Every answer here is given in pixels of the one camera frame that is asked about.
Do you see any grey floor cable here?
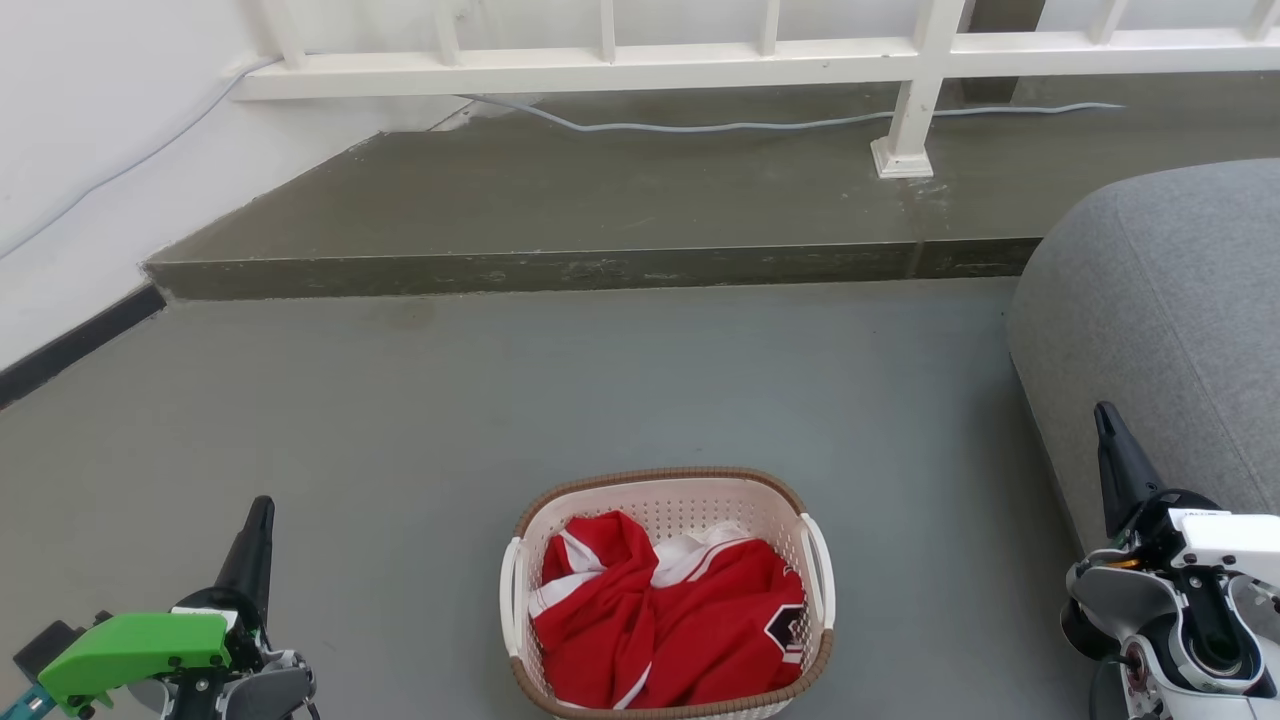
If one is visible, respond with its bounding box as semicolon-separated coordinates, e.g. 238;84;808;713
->
460;93;1128;134

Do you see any black baseboard strip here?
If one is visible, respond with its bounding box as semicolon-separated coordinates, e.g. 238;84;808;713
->
0;283;168;411

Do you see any red garment with white stripes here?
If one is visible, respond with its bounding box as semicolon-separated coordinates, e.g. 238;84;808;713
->
528;510;807;711

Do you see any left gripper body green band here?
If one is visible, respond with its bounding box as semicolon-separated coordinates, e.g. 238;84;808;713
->
12;588;271;720

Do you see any thin white wall cable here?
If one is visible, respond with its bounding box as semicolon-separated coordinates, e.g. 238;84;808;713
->
0;55;286;263

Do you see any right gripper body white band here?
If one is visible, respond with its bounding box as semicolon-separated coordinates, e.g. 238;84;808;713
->
1105;488;1280;601

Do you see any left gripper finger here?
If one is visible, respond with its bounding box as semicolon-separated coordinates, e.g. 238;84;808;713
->
213;495;276;626

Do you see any white wooden railing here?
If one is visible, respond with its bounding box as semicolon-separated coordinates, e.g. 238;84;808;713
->
232;0;1280;181

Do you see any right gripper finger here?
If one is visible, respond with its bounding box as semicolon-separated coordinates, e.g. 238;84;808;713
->
1093;402;1167;539

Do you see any grey fabric sofa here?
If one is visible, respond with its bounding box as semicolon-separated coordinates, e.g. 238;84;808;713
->
1005;158;1280;551

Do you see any white plastic laundry basket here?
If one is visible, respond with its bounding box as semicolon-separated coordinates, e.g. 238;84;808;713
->
498;466;837;720

